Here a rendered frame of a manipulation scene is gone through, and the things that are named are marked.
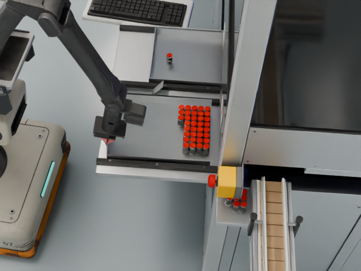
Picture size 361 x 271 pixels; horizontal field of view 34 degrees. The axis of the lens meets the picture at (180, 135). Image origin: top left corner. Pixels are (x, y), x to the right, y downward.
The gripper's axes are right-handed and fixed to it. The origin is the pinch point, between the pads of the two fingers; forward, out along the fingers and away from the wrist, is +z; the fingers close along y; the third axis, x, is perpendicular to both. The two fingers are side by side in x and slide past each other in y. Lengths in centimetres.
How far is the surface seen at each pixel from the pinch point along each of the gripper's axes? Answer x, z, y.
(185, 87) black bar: 26.6, -3.7, 24.5
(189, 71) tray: 36.1, -2.3, 26.0
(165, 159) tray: -5.3, -3.1, 19.7
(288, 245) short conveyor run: -36, -16, 56
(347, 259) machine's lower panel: -11, 36, 102
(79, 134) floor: 68, 94, -12
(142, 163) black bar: -6.6, -0.9, 12.3
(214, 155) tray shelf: -0.2, -3.4, 36.1
